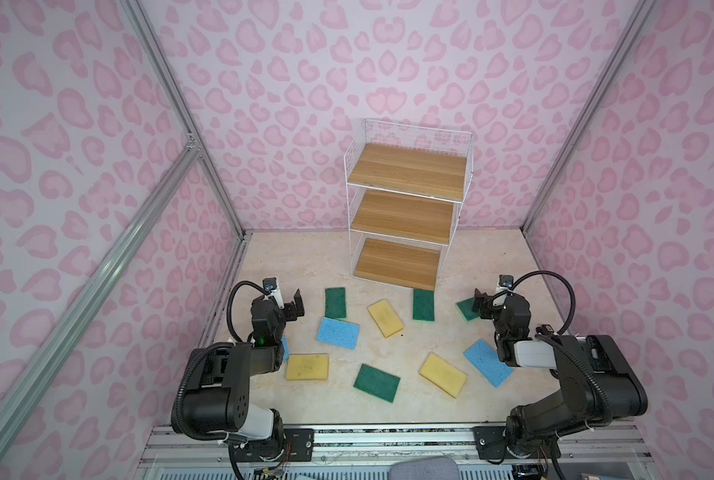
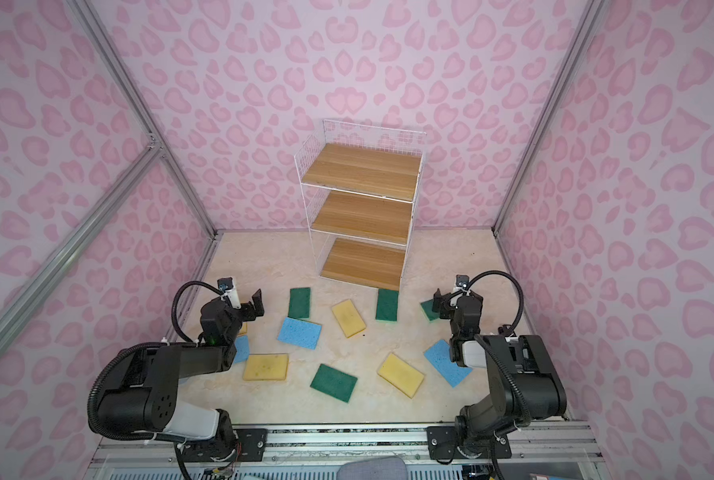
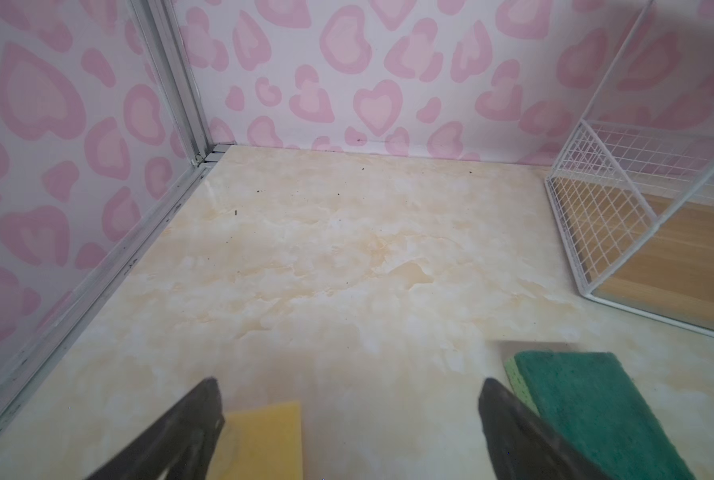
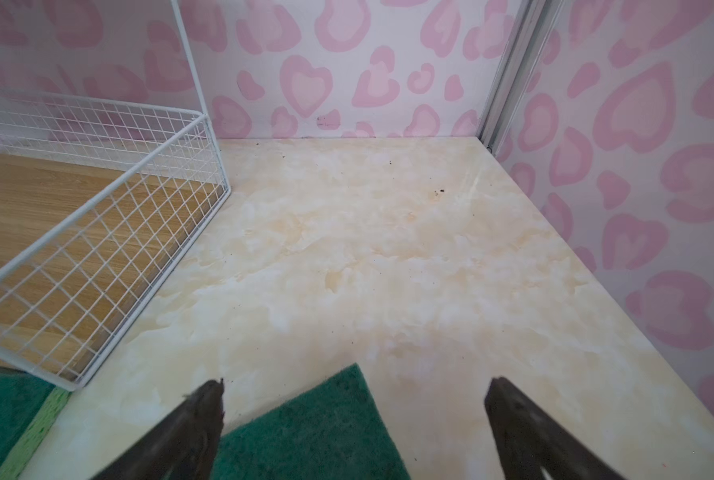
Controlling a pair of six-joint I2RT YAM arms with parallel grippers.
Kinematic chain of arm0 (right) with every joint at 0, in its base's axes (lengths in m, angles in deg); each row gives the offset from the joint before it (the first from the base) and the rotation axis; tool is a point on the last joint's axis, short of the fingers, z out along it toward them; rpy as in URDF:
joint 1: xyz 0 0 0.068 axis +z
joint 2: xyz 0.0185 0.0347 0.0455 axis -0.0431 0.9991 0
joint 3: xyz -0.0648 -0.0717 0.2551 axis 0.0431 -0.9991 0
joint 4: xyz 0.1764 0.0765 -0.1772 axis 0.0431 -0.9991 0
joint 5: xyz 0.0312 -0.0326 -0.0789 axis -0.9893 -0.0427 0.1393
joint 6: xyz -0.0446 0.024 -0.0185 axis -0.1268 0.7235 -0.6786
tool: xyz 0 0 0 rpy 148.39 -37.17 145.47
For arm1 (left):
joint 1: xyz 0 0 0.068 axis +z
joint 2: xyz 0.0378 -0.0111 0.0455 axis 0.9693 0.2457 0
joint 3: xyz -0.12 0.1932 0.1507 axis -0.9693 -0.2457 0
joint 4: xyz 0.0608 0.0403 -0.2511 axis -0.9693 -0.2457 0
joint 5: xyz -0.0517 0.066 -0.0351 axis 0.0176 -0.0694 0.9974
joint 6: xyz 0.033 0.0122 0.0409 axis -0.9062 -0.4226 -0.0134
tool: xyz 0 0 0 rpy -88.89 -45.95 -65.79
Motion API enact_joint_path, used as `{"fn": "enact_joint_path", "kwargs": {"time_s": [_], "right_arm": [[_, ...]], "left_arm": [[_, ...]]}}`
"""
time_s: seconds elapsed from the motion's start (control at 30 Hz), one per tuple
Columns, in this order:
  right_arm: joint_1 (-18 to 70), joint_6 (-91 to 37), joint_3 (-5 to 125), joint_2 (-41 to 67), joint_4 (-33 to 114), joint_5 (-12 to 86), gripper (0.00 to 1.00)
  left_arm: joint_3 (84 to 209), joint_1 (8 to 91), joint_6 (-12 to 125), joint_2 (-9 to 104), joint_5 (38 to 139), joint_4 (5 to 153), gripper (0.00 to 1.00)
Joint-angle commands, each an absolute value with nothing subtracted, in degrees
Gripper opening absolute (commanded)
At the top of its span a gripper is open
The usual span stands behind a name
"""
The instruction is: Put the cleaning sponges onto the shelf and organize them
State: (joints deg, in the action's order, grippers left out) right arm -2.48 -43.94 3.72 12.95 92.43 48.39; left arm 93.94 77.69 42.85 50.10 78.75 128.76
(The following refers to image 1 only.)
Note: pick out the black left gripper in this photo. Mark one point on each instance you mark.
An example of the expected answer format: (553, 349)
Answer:
(291, 307)

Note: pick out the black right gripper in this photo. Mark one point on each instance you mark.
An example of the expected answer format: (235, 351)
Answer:
(485, 303)

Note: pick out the blue sponge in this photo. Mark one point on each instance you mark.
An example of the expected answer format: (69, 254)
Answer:
(486, 361)
(338, 333)
(286, 348)

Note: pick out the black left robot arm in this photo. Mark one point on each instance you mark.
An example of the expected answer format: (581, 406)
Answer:
(213, 400)

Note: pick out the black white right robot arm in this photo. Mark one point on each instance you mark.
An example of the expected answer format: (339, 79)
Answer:
(597, 385)

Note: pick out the green sponge right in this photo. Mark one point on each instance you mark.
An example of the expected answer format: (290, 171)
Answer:
(466, 309)

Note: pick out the green sponge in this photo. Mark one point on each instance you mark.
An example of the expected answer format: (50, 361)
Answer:
(466, 309)
(423, 308)

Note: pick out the green scouring pad left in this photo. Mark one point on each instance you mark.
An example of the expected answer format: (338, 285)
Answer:
(335, 303)

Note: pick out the green scouring pad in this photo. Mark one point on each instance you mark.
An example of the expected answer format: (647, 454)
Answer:
(335, 303)
(377, 383)

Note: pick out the yellow sponge front left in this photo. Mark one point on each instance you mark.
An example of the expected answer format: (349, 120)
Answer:
(307, 367)

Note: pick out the yellow sponge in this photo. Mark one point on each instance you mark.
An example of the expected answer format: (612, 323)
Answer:
(386, 318)
(307, 367)
(443, 375)

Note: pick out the green sponge middle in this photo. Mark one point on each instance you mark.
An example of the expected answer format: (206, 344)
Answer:
(423, 308)

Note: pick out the yellow sponge front right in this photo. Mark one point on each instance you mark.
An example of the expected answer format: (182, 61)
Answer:
(443, 375)

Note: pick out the yellow sponge centre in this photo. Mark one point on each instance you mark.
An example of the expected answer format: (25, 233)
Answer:
(386, 318)

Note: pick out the green scouring pad front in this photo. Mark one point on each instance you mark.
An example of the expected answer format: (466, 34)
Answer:
(377, 383)

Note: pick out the grey chair back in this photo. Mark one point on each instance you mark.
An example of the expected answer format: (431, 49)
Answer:
(434, 468)

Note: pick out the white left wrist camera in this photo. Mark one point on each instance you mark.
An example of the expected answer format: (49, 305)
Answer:
(273, 290)

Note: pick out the white wire wooden shelf rack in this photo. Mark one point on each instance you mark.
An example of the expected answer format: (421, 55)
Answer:
(405, 191)

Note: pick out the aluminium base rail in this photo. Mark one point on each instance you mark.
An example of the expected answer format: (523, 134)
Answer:
(369, 451)

